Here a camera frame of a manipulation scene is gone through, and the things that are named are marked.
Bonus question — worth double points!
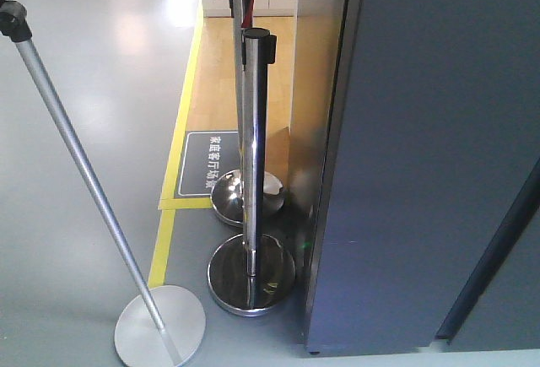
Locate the chrome stanchion post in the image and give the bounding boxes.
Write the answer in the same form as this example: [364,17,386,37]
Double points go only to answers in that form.
[207,27,295,317]
[210,0,284,228]

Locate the far chrome stanchion post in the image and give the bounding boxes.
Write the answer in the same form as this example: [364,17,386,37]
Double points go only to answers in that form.
[210,0,284,228]

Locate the near chrome stanchion post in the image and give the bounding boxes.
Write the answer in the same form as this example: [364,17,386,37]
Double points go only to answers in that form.
[207,27,295,317]

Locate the silver sign stand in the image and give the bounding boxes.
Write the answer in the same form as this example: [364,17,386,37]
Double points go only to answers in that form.
[1,0,206,366]

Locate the dark floor sign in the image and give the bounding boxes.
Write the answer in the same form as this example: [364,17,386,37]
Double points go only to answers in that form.
[175,131,240,198]

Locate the white fridge door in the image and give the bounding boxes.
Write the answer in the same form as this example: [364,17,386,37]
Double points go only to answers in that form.
[305,0,539,354]

